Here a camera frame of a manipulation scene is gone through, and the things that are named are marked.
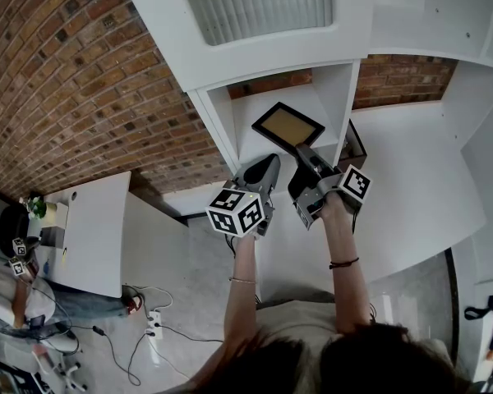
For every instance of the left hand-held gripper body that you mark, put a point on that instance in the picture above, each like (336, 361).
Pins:
(234, 216)

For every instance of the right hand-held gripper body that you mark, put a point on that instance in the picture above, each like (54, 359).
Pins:
(355, 183)

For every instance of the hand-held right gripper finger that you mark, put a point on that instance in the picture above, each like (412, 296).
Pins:
(300, 185)
(314, 164)

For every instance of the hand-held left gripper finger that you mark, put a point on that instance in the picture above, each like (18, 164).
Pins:
(250, 172)
(272, 181)

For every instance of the black picture frame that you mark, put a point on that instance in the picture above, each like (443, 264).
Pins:
(287, 127)

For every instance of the person's left forearm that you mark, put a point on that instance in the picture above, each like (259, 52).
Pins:
(242, 302)

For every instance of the person's right forearm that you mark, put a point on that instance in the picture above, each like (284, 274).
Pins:
(345, 294)

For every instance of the white low ledge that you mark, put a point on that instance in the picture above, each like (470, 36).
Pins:
(193, 203)

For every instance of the brown open box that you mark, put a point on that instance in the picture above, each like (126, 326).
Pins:
(358, 138)

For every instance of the black elastic wrist band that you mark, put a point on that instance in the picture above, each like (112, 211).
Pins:
(345, 263)

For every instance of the person's dark green trousers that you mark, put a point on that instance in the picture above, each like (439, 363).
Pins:
(304, 296)

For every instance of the person's beige top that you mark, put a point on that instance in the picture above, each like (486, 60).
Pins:
(296, 322)

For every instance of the white power strip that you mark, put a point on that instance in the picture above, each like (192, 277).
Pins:
(155, 324)

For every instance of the white work table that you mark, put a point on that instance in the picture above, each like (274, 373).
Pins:
(98, 236)

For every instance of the white cabinet fluted glass door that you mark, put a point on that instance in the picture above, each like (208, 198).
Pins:
(353, 15)

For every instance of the white open shelf unit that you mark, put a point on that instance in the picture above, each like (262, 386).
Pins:
(415, 19)

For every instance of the yellow pen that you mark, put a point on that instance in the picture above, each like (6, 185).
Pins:
(63, 257)

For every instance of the cream square box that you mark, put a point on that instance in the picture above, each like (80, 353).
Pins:
(56, 213)

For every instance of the grey open box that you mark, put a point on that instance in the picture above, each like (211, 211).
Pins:
(52, 236)

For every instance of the small blue object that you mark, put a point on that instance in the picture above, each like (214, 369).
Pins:
(49, 268)

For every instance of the small green potted plant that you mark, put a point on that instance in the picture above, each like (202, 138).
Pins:
(37, 207)

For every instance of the white office chair base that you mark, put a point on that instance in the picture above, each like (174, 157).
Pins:
(63, 343)

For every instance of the black office chair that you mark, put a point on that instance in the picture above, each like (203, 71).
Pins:
(12, 230)

